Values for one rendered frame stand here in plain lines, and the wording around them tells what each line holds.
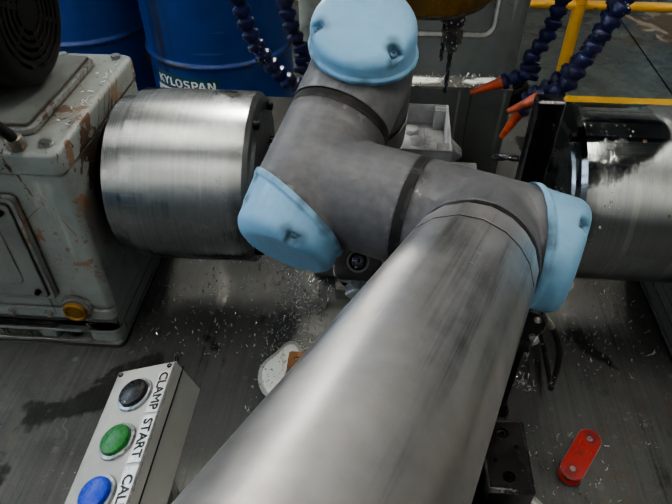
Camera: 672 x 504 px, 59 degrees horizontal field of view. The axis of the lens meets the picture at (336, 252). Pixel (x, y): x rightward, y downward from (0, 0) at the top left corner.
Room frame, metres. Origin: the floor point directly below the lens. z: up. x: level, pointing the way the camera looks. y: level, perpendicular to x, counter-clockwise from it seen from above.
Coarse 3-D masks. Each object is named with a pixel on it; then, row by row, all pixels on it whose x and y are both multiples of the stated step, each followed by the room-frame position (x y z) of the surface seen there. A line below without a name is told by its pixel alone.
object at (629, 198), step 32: (576, 128) 0.68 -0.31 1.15; (608, 128) 0.67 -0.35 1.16; (640, 128) 0.67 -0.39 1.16; (512, 160) 0.75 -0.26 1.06; (576, 160) 0.65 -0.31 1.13; (608, 160) 0.62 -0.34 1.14; (640, 160) 0.62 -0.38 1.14; (576, 192) 0.61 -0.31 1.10; (608, 192) 0.60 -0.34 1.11; (640, 192) 0.59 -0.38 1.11; (608, 224) 0.58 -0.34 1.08; (640, 224) 0.58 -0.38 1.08; (608, 256) 0.57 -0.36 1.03; (640, 256) 0.57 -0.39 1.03
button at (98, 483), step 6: (90, 480) 0.25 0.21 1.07; (96, 480) 0.24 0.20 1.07; (102, 480) 0.24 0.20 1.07; (108, 480) 0.24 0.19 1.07; (84, 486) 0.24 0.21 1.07; (90, 486) 0.24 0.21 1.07; (96, 486) 0.24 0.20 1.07; (102, 486) 0.24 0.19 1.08; (108, 486) 0.24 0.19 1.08; (84, 492) 0.23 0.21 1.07; (90, 492) 0.23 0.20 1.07; (96, 492) 0.23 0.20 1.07; (102, 492) 0.23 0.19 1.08; (108, 492) 0.23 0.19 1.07; (78, 498) 0.23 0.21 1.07; (84, 498) 0.23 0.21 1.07; (90, 498) 0.23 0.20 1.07; (96, 498) 0.23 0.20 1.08; (102, 498) 0.23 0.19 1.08
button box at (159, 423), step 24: (120, 384) 0.35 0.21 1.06; (168, 384) 0.34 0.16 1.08; (192, 384) 0.36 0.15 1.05; (120, 408) 0.32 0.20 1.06; (144, 408) 0.31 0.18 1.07; (168, 408) 0.32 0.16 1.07; (192, 408) 0.34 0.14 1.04; (96, 432) 0.30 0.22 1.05; (144, 432) 0.29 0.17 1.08; (168, 432) 0.30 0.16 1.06; (96, 456) 0.27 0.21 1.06; (120, 456) 0.27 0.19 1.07; (144, 456) 0.26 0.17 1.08; (168, 456) 0.28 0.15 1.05; (120, 480) 0.24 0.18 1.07; (144, 480) 0.25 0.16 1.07; (168, 480) 0.26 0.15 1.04
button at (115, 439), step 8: (120, 424) 0.30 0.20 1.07; (112, 432) 0.29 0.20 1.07; (120, 432) 0.29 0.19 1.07; (128, 432) 0.29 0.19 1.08; (104, 440) 0.28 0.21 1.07; (112, 440) 0.28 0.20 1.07; (120, 440) 0.28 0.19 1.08; (128, 440) 0.28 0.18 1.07; (104, 448) 0.27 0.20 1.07; (112, 448) 0.27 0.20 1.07; (120, 448) 0.27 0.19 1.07
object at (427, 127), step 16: (416, 112) 0.76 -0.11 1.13; (432, 112) 0.76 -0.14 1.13; (448, 112) 0.74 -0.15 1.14; (416, 128) 0.71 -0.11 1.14; (432, 128) 0.75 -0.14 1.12; (448, 128) 0.69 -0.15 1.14; (416, 144) 0.68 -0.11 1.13; (432, 144) 0.70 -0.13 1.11; (448, 144) 0.66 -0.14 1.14; (448, 160) 0.64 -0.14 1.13
